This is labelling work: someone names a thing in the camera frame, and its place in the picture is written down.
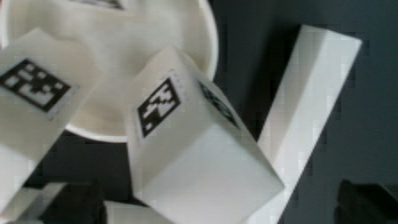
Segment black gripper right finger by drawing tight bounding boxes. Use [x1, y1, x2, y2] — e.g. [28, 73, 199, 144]
[336, 180, 398, 224]

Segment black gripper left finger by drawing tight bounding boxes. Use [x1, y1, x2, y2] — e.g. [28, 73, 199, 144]
[16, 181, 108, 224]

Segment white stool leg with tag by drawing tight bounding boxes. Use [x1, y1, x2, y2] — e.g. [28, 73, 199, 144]
[71, 0, 122, 10]
[0, 29, 101, 212]
[124, 47, 284, 224]

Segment white round stool seat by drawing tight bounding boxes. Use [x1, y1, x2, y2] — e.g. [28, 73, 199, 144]
[0, 0, 218, 143]

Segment white front fence rail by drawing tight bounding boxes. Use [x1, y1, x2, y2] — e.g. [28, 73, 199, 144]
[105, 201, 174, 224]

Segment white fence rail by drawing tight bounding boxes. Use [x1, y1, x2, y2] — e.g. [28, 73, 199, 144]
[105, 201, 174, 224]
[243, 25, 362, 224]

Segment white right fence rail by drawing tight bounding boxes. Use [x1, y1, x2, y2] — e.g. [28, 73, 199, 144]
[243, 25, 362, 224]

